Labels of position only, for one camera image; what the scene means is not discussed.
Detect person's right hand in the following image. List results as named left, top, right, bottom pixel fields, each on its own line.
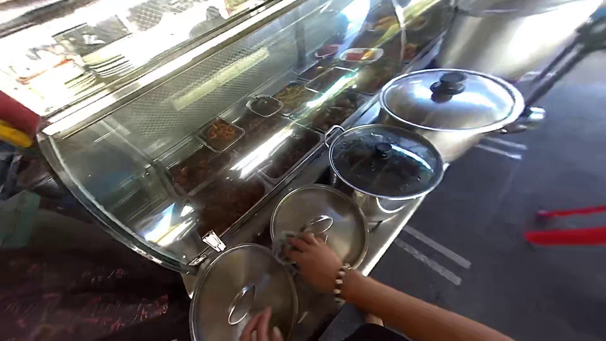
left=283, top=231, right=349, bottom=294

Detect person's left hand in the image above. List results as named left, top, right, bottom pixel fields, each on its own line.
left=240, top=306, right=285, bottom=341

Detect grey-green scrubbing cloth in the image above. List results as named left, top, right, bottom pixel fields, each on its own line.
left=272, top=230, right=300, bottom=265

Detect person's right forearm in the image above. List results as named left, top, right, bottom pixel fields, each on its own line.
left=334, top=264, right=516, bottom=341

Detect large tray of reddish food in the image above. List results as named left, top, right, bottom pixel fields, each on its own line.
left=192, top=173, right=270, bottom=235

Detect tray of dark brown food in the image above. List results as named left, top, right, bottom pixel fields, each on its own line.
left=258, top=125, right=324, bottom=182

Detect white metal clip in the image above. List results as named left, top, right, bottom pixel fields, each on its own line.
left=202, top=230, right=226, bottom=253

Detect glass lid with steel rim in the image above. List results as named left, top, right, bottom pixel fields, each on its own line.
left=329, top=124, right=445, bottom=200

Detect stainless steel counter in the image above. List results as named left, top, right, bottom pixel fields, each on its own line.
left=182, top=104, right=441, bottom=341

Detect person's legs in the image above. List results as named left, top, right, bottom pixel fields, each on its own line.
left=342, top=313, right=413, bottom=341

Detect tray of reddish brown pieces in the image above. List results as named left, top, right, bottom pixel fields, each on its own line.
left=167, top=151, right=218, bottom=196

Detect tray of dark meat pieces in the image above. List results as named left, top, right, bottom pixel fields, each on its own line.
left=308, top=91, right=370, bottom=133

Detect tray of orange food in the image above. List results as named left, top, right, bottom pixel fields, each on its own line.
left=197, top=117, right=246, bottom=153

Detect square bowl of dark sauce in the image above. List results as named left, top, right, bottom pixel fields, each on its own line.
left=246, top=95, right=284, bottom=117

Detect tray of yellowish food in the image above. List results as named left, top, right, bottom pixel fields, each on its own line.
left=275, top=81, right=315, bottom=116

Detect shallow silver tray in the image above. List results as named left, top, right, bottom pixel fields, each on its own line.
left=305, top=66, right=358, bottom=95

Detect wide steel pot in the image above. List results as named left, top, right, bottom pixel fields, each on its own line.
left=379, top=106, right=546, bottom=165

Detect shiny lid with black knob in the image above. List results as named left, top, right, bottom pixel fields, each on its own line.
left=379, top=69, right=525, bottom=133

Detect dark red patterned cloth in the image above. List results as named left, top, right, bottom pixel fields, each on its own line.
left=0, top=246, right=192, bottom=341

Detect white dish with red food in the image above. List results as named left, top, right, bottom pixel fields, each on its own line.
left=339, top=48, right=384, bottom=63

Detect curved glass display case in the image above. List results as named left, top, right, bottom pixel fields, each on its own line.
left=37, top=0, right=455, bottom=275

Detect red plastic stool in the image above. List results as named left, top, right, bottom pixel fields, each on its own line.
left=524, top=205, right=606, bottom=246

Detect stack of plates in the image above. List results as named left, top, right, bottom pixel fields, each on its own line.
left=83, top=42, right=135, bottom=78

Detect very large steel pot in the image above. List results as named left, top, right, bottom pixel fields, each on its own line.
left=435, top=0, right=604, bottom=81

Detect red and yellow object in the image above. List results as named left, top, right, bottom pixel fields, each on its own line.
left=0, top=90, right=43, bottom=148

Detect steel lid with oval handle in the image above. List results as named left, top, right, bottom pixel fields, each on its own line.
left=270, top=184, right=369, bottom=274

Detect steel lid with loop handle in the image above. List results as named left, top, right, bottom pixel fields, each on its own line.
left=190, top=243, right=299, bottom=341

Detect steel pot with side handles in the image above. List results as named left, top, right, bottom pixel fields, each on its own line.
left=324, top=125, right=446, bottom=223

